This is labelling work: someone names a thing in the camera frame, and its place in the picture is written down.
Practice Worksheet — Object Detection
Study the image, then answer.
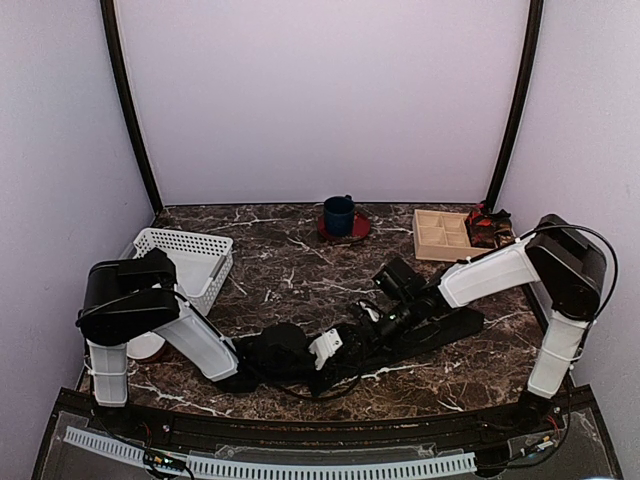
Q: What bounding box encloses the black necktie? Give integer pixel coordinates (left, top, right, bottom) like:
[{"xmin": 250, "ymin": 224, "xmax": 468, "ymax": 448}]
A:
[{"xmin": 356, "ymin": 307, "xmax": 485, "ymax": 374}]

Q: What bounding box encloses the red saucer plate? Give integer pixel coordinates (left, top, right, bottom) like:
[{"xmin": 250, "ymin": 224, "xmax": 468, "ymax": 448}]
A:
[{"xmin": 317, "ymin": 212, "xmax": 371, "ymax": 244}]

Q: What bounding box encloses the left black frame post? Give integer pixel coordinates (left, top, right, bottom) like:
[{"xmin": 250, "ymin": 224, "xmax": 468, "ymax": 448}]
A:
[{"xmin": 100, "ymin": 0, "xmax": 164, "ymax": 215}]

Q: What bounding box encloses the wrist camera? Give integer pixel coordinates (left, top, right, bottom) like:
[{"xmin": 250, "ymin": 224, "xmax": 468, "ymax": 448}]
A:
[
  {"xmin": 308, "ymin": 324, "xmax": 362, "ymax": 372},
  {"xmin": 355, "ymin": 300, "xmax": 383, "ymax": 323}
]

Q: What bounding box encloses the white plastic basket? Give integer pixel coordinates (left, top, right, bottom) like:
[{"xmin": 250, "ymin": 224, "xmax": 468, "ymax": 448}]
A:
[{"xmin": 133, "ymin": 228, "xmax": 233, "ymax": 314}]

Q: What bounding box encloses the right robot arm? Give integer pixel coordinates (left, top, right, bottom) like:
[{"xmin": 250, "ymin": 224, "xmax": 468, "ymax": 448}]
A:
[{"xmin": 351, "ymin": 214, "xmax": 618, "ymax": 434}]

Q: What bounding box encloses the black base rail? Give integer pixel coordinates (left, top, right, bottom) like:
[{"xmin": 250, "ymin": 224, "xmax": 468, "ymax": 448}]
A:
[{"xmin": 92, "ymin": 399, "xmax": 591, "ymax": 454}]

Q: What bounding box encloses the dark blue mug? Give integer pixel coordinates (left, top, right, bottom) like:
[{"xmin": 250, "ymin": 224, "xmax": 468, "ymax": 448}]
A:
[{"xmin": 323, "ymin": 195, "xmax": 355, "ymax": 237}]

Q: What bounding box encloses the wooden compartment box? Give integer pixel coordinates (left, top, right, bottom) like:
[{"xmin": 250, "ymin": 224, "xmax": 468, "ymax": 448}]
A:
[{"xmin": 412, "ymin": 209, "xmax": 489, "ymax": 263}]

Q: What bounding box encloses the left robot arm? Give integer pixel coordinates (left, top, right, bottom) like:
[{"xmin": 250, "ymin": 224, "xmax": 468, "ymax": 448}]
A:
[{"xmin": 76, "ymin": 248, "xmax": 367, "ymax": 436}]

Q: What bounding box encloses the white red bowl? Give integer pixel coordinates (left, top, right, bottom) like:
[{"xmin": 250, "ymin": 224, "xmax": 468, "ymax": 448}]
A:
[{"xmin": 127, "ymin": 332, "xmax": 165, "ymax": 360}]

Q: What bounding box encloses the brown patterned rolled tie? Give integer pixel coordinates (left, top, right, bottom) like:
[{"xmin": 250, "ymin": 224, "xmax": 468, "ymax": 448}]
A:
[{"xmin": 492, "ymin": 209, "xmax": 514, "ymax": 247}]

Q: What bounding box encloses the red patterned rolled tie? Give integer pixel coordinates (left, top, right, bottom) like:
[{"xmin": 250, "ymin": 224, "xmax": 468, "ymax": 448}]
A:
[{"xmin": 464, "ymin": 201, "xmax": 499, "ymax": 249}]

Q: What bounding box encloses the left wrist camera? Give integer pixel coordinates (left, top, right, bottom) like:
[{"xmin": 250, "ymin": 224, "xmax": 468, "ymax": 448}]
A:
[{"xmin": 308, "ymin": 324, "xmax": 362, "ymax": 372}]

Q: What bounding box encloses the black frame post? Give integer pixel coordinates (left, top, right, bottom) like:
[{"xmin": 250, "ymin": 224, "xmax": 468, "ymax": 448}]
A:
[
  {"xmin": 485, "ymin": 0, "xmax": 544, "ymax": 210},
  {"xmin": 100, "ymin": 0, "xmax": 164, "ymax": 215}
]

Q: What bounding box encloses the white slotted cable duct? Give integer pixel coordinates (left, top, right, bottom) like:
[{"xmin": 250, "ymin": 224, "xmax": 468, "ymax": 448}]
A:
[{"xmin": 63, "ymin": 426, "xmax": 477, "ymax": 479}]

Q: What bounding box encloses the right black frame post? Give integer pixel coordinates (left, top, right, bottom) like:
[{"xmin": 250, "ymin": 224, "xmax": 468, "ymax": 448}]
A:
[{"xmin": 485, "ymin": 0, "xmax": 544, "ymax": 210}]

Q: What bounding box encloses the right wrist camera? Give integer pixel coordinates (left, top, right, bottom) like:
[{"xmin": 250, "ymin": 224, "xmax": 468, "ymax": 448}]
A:
[{"xmin": 355, "ymin": 300, "xmax": 383, "ymax": 323}]

